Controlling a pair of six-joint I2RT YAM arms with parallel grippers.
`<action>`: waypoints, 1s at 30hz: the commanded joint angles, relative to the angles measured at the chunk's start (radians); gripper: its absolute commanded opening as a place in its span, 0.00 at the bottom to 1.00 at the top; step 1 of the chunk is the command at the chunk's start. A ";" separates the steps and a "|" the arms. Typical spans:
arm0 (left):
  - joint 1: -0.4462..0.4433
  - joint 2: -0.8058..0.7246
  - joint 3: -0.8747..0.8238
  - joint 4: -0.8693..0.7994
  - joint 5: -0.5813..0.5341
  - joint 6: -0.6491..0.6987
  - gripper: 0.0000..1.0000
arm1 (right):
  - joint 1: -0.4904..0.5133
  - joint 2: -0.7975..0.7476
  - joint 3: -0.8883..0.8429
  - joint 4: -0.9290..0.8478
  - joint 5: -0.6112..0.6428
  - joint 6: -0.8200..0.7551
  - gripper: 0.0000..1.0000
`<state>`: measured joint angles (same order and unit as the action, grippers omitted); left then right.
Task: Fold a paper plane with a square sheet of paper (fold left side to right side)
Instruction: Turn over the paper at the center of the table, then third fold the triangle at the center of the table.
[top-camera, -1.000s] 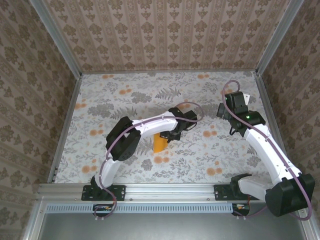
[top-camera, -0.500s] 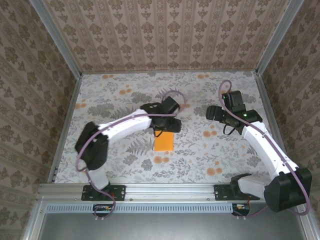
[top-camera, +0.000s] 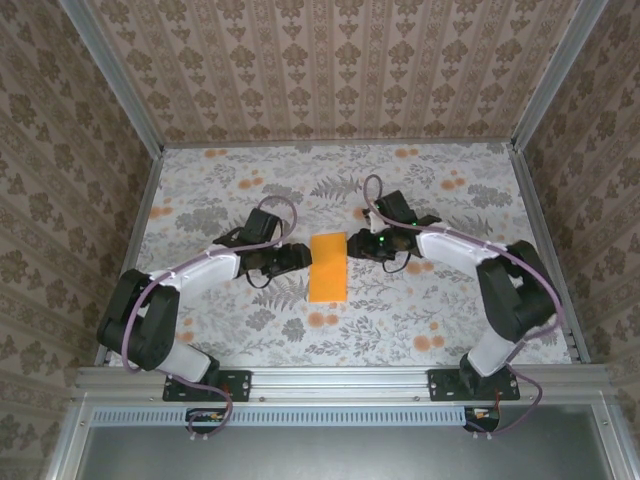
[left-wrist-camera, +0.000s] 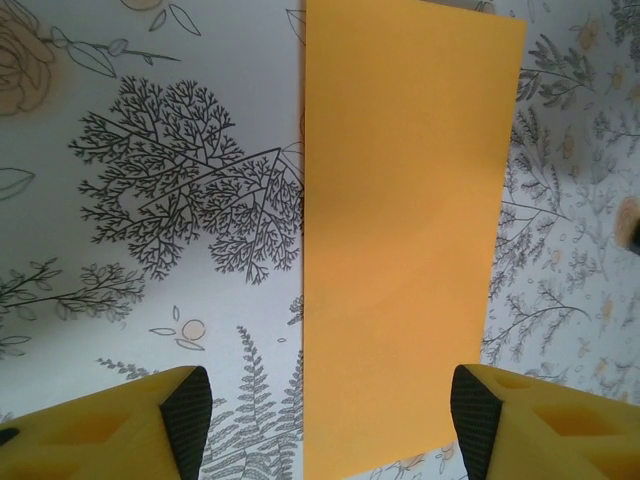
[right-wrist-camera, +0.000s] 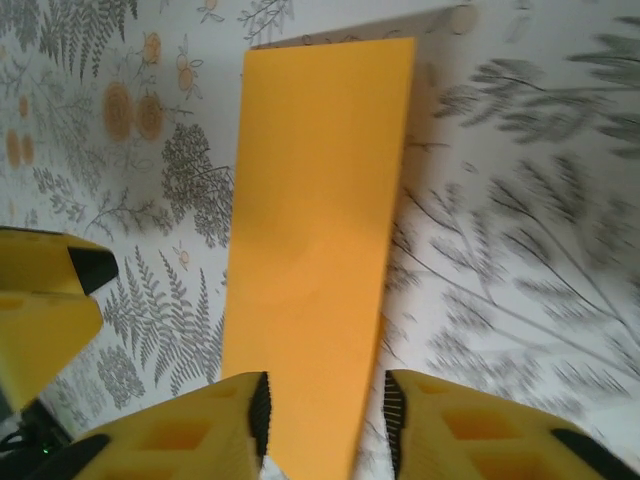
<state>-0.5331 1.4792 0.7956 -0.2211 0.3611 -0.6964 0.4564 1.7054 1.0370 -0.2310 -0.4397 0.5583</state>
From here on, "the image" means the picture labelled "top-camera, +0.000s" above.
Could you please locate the thin black left gripper cable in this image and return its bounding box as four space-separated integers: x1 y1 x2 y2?
243 264 282 290

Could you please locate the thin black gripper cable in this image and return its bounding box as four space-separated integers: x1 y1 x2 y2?
243 264 282 290
382 252 412 275

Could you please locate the aluminium back rail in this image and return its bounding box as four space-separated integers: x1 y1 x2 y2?
162 139 516 150

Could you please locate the thin black right gripper cable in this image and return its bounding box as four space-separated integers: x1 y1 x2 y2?
382 252 412 275

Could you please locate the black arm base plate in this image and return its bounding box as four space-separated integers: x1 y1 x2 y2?
162 368 252 404
427 368 521 403

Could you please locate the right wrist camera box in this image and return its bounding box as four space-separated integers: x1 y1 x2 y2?
363 191 417 232

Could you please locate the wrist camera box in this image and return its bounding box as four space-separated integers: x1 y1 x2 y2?
363 191 417 232
247 208 282 242

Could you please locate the aluminium corner post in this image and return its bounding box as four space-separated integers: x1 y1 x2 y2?
58 0 166 154
510 0 609 151

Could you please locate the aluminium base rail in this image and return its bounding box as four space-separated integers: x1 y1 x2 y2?
74 364 614 402

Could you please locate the aluminium side rail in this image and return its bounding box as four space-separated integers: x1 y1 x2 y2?
508 144 592 365
94 148 165 366

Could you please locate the aluminium frame profile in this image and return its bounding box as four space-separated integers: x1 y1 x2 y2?
592 399 636 480
44 399 91 480

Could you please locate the black connector board with wires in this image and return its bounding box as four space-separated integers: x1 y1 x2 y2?
463 404 502 434
185 407 227 435

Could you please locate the grey metal panel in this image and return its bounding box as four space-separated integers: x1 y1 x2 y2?
74 404 614 480

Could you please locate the grey slotted cable duct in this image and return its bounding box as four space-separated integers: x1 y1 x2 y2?
92 407 466 427

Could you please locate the orange paper sheet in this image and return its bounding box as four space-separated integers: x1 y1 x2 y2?
307 231 349 305

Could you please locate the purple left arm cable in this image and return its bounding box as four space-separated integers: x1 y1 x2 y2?
121 195 299 442

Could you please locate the floral table cover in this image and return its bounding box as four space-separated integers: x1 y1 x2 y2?
107 142 574 369

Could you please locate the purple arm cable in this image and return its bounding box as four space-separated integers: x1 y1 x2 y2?
121 195 299 442
362 173 565 441

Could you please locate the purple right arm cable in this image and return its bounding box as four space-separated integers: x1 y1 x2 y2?
362 173 565 441

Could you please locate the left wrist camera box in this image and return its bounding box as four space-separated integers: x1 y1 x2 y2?
247 208 282 242

